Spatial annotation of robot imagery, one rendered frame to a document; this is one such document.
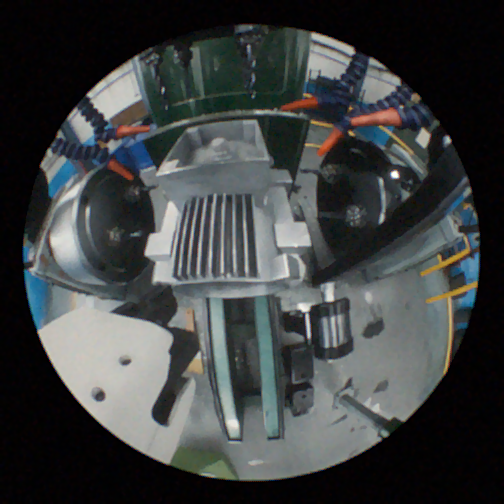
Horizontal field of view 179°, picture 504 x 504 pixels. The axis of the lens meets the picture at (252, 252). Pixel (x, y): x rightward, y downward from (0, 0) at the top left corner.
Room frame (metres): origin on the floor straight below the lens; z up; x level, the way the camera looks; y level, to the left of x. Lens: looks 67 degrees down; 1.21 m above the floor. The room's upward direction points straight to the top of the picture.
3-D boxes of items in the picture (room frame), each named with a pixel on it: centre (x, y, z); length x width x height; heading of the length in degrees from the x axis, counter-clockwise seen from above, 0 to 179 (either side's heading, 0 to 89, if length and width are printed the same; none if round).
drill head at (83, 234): (0.12, 0.39, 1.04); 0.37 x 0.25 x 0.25; 95
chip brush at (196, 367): (-0.11, 0.17, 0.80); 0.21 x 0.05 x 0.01; 5
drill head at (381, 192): (0.19, -0.29, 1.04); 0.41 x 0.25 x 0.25; 95
